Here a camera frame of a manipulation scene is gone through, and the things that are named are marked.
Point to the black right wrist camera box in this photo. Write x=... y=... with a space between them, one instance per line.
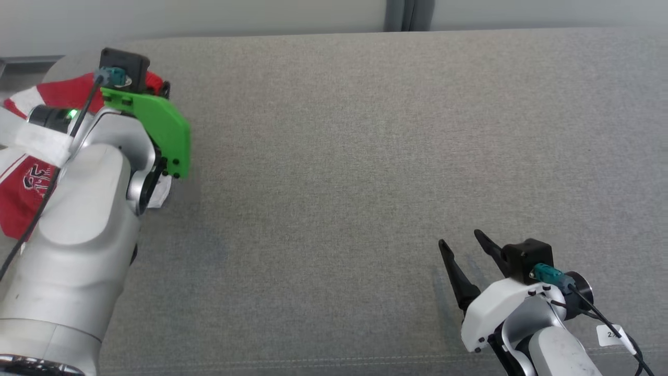
x=527 y=256

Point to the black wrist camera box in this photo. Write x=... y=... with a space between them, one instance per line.
x=527 y=256
x=130 y=62

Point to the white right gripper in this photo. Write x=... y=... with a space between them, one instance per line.
x=496 y=308

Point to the grey metal wheeled frame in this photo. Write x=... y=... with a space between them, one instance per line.
x=26 y=63

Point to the grey double metal post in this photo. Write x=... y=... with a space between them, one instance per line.
x=409 y=15

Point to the white tape strip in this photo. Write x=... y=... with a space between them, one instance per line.
x=36 y=141

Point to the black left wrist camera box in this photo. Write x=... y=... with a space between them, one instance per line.
x=130 y=62

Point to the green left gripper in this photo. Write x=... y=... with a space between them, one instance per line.
x=162 y=125

